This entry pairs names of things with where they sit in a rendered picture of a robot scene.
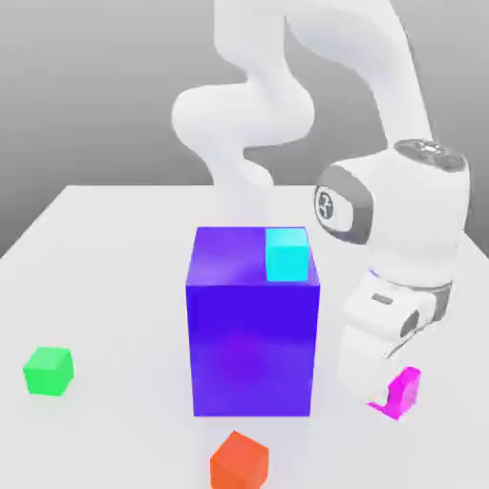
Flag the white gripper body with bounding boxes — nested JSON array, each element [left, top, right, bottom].
[[336, 321, 413, 408]]

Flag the small magenta cube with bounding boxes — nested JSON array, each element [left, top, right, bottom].
[[365, 365, 422, 422]]

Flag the small cyan cube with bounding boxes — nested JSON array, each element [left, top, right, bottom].
[[265, 227, 309, 283]]

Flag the small orange cube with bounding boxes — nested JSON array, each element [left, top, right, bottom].
[[209, 430, 270, 489]]

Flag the small green cube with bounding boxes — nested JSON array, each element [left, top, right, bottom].
[[22, 346, 75, 397]]

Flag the large blue box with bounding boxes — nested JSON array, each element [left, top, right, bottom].
[[185, 225, 321, 418]]

